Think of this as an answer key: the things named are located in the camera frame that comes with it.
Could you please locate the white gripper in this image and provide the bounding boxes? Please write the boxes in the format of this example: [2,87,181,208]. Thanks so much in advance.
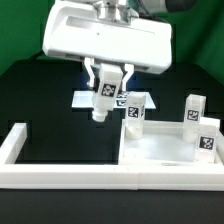
[43,0,172,92]

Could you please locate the white square table top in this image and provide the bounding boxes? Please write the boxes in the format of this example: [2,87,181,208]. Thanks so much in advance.
[118,120,223,167]

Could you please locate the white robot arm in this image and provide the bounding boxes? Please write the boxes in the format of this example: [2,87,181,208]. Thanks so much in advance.
[43,0,198,89]

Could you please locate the white marker tag sheet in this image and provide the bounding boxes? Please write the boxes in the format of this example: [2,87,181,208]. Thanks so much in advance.
[72,91,156,109]

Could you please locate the white U-shaped fence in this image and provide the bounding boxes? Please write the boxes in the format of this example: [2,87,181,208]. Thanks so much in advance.
[0,123,224,191]

